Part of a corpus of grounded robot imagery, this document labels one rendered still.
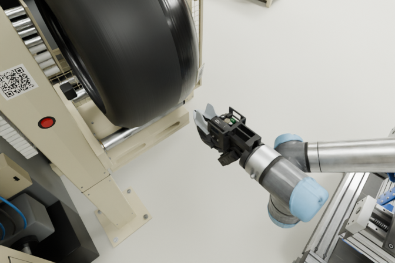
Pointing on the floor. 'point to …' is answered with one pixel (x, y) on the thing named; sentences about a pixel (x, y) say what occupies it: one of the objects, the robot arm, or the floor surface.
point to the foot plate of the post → (141, 215)
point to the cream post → (57, 130)
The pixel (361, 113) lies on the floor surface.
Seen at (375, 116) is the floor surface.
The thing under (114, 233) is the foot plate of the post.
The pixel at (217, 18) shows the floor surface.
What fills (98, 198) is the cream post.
